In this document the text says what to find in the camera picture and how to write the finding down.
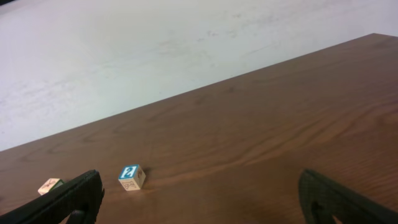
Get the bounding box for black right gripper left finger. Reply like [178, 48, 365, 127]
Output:
[1, 170, 104, 224]

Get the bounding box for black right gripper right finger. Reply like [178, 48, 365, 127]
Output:
[298, 169, 397, 224]

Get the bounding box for blue number 2 block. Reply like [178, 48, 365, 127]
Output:
[118, 164, 146, 191]

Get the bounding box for wooden block green side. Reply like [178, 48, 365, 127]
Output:
[38, 178, 64, 195]

